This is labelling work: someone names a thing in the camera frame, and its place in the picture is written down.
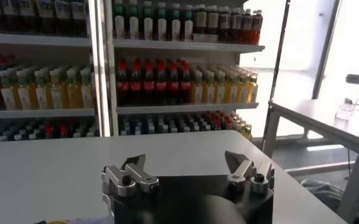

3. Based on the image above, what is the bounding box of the tea bottle green neck label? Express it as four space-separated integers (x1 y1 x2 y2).
113 0 126 40
156 2 168 41
170 2 182 41
182 3 194 41
127 0 140 40
142 1 154 41

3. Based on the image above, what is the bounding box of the grey crumpled cloth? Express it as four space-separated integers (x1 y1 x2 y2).
300 178 359 224

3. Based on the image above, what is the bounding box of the dark bottle blue white label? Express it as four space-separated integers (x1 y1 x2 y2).
71 0 88 37
36 0 54 35
218 6 231 43
54 0 72 36
230 7 243 43
18 0 36 34
1 0 18 34

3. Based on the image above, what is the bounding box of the clear plastic bottle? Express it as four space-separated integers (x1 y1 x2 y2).
334 97 357 121

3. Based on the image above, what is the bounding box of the red drink bottle white label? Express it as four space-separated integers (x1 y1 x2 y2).
241 9 253 44
251 9 264 45

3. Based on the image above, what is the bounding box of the grey metal shelving unit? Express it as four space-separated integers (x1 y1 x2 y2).
0 0 107 143
105 0 265 141

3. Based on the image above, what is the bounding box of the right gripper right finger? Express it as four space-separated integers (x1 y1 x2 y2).
224 150 276 195

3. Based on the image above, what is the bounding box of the grey metal frame table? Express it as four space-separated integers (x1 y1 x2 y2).
263 99 359 223

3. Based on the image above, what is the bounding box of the dark metal frame pole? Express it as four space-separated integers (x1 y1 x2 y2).
269 0 291 103

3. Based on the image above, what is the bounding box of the dark bottle beige label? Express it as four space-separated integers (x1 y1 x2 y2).
194 4 207 42
206 5 219 43

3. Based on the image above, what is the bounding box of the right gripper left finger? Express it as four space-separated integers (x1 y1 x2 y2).
101 153 160 197

